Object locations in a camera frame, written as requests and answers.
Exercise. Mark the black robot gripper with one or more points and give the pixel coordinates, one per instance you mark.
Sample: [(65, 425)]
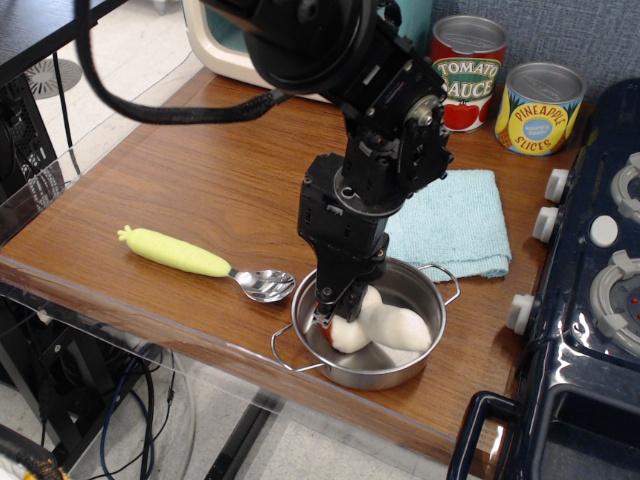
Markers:
[(350, 248)]

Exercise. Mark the plush brown white mushroom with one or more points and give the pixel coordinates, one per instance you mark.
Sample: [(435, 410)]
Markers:
[(390, 326)]

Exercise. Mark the stainless steel pot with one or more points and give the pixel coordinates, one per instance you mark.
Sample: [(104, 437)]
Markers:
[(426, 290)]

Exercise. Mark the light blue folded towel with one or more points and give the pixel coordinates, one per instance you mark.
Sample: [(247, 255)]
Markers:
[(456, 223)]

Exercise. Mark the dark blue toy stove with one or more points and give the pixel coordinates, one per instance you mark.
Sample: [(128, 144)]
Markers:
[(576, 412)]

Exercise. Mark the pineapple slices can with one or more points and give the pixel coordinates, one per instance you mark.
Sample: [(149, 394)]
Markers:
[(539, 107)]

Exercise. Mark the tomato sauce can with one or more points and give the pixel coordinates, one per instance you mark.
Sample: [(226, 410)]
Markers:
[(467, 52)]

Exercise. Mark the clear acrylic table guard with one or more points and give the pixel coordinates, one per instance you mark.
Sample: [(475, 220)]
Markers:
[(214, 185)]

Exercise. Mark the toy microwave teal cream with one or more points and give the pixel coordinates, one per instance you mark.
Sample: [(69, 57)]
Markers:
[(220, 50)]

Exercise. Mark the yellow plush toy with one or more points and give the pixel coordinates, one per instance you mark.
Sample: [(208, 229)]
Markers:
[(22, 458)]

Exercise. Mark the black desk at left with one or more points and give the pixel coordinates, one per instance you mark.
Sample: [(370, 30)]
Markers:
[(30, 32)]

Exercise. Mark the spoon with green handle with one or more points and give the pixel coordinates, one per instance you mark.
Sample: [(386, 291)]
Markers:
[(263, 286)]

